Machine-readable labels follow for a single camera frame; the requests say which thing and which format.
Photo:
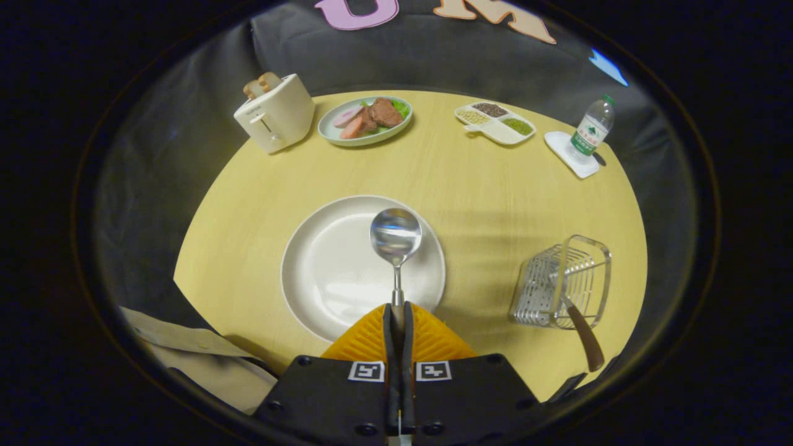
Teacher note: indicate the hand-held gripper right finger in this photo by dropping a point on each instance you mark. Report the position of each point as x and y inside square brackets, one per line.
[409, 384]

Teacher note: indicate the red sausage slice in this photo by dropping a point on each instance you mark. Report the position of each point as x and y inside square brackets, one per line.
[353, 128]

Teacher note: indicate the beige clothing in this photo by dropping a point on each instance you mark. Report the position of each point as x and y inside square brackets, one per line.
[186, 359]

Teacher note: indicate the clear water bottle green cap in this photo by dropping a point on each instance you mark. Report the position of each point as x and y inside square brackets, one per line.
[590, 133]

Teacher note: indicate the brown meat piece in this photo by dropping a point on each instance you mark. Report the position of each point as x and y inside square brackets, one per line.
[385, 111]

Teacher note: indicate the white square coaster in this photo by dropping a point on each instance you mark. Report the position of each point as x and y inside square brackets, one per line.
[557, 145]

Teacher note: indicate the green lettuce leaf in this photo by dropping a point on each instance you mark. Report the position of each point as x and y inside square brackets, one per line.
[403, 108]

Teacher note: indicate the pale green food plate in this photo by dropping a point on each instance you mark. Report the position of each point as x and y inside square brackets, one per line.
[365, 140]

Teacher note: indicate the white toaster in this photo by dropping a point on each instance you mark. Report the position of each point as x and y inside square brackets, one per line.
[279, 114]

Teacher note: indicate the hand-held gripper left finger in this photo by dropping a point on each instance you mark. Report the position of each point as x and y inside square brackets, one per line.
[390, 384]

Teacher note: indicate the large white plate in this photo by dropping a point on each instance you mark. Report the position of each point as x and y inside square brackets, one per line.
[328, 272]

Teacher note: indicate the pink ham slice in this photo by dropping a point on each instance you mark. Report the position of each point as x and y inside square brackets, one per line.
[346, 116]

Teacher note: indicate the white divided grain dish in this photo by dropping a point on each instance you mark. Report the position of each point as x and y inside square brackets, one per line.
[499, 130]

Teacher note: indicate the toast bread slice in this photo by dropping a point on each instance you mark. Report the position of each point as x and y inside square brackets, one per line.
[269, 80]
[252, 88]

